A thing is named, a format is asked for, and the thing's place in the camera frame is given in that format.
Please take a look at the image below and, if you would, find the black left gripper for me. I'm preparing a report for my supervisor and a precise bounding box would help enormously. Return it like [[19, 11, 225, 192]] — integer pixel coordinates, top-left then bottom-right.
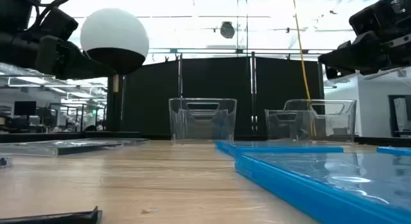
[[0, 31, 117, 80]]

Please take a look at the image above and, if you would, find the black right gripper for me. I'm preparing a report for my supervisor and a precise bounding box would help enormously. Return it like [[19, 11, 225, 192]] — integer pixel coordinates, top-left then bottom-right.
[[317, 0, 411, 81]]

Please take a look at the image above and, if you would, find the clear plastic bin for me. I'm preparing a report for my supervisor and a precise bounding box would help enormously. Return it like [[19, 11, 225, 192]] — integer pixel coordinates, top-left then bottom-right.
[[264, 98, 357, 144], [168, 98, 238, 144]]

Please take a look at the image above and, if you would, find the white globe table lamp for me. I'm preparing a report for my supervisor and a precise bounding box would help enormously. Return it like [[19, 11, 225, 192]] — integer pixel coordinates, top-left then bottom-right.
[[80, 7, 150, 138]]

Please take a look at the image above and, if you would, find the dark framed doorway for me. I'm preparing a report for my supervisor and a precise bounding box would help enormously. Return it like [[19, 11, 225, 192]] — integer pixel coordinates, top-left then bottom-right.
[[387, 94, 411, 138]]

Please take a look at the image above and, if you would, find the black computer monitor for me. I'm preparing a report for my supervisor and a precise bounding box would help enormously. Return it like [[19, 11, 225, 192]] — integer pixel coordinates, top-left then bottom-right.
[[13, 101, 37, 116]]

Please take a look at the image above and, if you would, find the black plastic strip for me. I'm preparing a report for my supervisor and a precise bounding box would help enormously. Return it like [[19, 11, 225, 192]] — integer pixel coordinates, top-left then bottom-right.
[[0, 206, 103, 224]]

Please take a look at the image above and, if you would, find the yellow hanging cable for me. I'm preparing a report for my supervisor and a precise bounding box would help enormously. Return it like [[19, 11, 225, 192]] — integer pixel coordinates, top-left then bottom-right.
[[291, 0, 317, 137]]

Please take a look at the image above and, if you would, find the black aluminium table frame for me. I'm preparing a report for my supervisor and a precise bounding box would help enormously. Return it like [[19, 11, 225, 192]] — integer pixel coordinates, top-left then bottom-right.
[[0, 130, 411, 148]]

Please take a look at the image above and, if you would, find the black ceiling cord reel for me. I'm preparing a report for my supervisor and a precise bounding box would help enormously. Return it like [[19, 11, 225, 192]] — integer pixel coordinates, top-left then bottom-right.
[[220, 21, 236, 39]]

